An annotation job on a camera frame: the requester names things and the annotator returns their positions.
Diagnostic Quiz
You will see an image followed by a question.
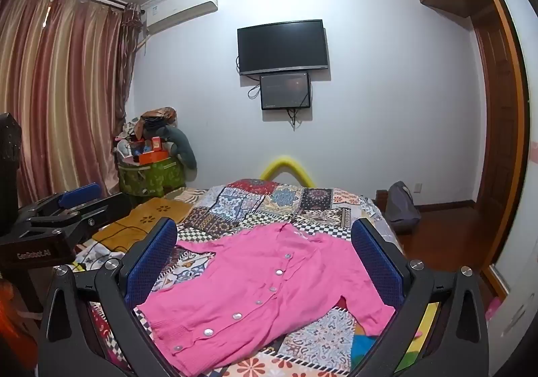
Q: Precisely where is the striped pink curtain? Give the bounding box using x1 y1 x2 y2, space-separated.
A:
0 0 141 210

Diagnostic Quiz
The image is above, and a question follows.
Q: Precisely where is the yellow foam tube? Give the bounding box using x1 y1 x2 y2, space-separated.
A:
260 155 314 186

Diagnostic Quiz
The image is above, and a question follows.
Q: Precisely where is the small black wall monitor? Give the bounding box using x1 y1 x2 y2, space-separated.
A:
259 72 312 111

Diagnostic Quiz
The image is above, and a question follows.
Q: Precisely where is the black wall television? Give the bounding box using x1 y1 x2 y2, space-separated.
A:
236 19 329 76

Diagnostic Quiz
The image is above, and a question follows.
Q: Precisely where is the grey bag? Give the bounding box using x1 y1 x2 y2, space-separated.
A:
384 181 422 234

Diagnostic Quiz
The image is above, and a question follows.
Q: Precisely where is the pink buttoned cardigan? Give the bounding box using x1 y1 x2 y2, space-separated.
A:
134 222 398 375

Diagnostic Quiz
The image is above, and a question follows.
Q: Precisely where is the orange box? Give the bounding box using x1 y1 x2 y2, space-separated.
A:
139 150 169 165

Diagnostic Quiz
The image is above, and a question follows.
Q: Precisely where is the yellow bedsheet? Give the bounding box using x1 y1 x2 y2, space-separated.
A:
401 302 441 363

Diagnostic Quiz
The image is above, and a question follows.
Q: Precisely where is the brown wooden door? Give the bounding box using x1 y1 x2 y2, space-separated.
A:
473 16 530 277

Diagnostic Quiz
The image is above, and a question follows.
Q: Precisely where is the green bag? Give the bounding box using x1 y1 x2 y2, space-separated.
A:
118 154 188 207

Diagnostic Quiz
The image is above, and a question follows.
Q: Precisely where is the orange cloth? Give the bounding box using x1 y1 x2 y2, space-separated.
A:
0 280 40 346

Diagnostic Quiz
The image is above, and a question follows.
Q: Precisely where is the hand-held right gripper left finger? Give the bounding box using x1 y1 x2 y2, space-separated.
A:
38 217 179 377

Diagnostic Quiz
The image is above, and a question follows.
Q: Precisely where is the white air conditioner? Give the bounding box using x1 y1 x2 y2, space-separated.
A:
141 0 219 35

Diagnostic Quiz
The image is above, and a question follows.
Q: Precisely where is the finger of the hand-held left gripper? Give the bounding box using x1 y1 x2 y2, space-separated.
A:
31 193 133 244
19 183 102 232

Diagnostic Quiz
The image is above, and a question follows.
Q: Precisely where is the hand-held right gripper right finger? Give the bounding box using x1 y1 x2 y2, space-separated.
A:
351 217 490 377

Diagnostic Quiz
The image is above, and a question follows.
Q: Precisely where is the patchwork patterned blanket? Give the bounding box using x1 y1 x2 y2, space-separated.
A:
71 179 404 377

